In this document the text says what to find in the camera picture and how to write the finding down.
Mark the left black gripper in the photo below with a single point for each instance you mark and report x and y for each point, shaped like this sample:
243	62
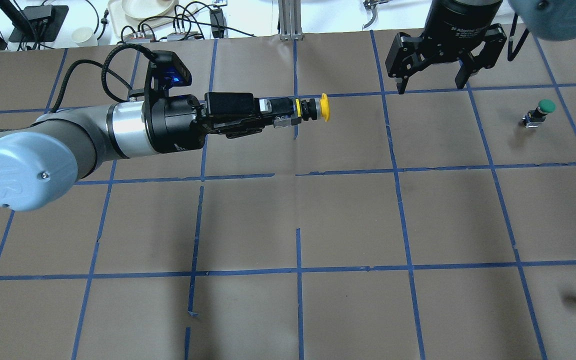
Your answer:
174	124

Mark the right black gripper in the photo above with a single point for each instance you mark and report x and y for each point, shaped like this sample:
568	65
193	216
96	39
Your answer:
460	19

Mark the yellow push button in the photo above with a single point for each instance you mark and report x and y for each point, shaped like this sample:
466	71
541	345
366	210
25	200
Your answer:
308	109

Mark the green push button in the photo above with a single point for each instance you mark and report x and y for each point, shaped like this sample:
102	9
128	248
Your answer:
535	117

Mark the black monitor stand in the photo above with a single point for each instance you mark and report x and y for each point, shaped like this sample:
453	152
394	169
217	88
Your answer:
34	24

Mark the black power adapter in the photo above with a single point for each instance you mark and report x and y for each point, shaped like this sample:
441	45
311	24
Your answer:
217	23

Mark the beige plate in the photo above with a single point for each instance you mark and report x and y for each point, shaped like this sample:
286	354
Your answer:
134	10

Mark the white paper cup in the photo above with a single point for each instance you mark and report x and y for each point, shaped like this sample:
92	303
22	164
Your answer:
84	37

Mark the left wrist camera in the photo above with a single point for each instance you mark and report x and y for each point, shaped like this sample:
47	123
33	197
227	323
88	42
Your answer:
165	71

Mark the aluminium frame post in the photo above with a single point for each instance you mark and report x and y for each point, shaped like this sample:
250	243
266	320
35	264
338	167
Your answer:
290	20

